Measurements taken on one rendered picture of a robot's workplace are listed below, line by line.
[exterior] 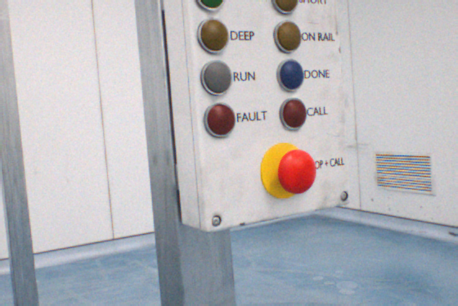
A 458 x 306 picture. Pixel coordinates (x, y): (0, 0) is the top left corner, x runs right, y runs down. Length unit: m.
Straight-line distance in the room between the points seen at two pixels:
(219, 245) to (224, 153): 0.12
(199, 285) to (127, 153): 3.65
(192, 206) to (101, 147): 3.64
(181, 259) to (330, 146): 0.18
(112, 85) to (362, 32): 2.01
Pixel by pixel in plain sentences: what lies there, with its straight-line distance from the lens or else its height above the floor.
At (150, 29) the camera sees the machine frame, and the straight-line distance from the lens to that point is 0.53.
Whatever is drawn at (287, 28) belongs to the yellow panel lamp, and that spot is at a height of 1.05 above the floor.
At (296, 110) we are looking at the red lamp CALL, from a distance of 0.50.
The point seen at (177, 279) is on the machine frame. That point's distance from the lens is 0.54.
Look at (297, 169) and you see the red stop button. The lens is 0.47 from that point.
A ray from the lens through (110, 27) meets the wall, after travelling 4.21.
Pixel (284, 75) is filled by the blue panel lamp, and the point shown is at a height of 1.01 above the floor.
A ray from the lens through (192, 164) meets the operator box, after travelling 0.47.
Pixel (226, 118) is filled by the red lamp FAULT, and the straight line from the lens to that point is 0.45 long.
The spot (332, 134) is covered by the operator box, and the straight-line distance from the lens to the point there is 0.54.
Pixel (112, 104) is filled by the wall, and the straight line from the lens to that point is 4.14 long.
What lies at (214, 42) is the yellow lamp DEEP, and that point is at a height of 1.04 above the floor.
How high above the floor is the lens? 0.98
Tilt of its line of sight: 4 degrees down
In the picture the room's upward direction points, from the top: 4 degrees counter-clockwise
